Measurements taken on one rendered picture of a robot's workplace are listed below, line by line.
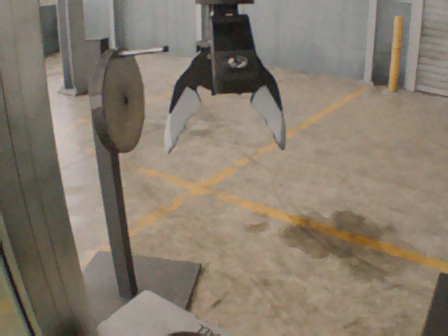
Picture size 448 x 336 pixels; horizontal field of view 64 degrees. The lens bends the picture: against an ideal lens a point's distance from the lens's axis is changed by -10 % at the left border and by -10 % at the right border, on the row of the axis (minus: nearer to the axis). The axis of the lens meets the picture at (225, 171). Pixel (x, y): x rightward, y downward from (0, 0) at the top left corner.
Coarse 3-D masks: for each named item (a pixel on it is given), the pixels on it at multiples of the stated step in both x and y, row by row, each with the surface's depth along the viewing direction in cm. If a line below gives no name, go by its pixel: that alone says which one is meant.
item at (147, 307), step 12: (132, 300) 28; (144, 300) 29; (156, 300) 29; (120, 312) 27; (132, 312) 27; (144, 312) 27; (156, 312) 27; (168, 312) 27; (180, 312) 28; (108, 324) 26; (120, 324) 26; (132, 324) 26; (144, 324) 26; (156, 324) 26; (168, 324) 26; (180, 324) 26; (192, 324) 26; (204, 324) 26
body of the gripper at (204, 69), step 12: (204, 0) 42; (216, 0) 42; (228, 0) 42; (240, 0) 42; (252, 0) 43; (216, 12) 44; (228, 12) 44; (204, 48) 45; (204, 60) 45; (204, 72) 45; (204, 84) 46
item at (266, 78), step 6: (258, 60) 46; (264, 66) 46; (264, 72) 46; (264, 78) 47; (270, 78) 47; (264, 84) 47; (270, 84) 47; (276, 84) 47; (270, 90) 47; (276, 90) 47; (276, 96) 48; (276, 102) 48; (282, 108) 48
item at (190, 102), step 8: (184, 96) 47; (192, 96) 47; (176, 104) 47; (184, 104) 47; (192, 104) 47; (200, 104) 47; (176, 112) 48; (184, 112) 48; (192, 112) 48; (168, 120) 48; (176, 120) 48; (184, 120) 48; (168, 128) 48; (176, 128) 48; (184, 128) 48; (168, 136) 49; (176, 136) 49; (168, 144) 50; (168, 152) 50
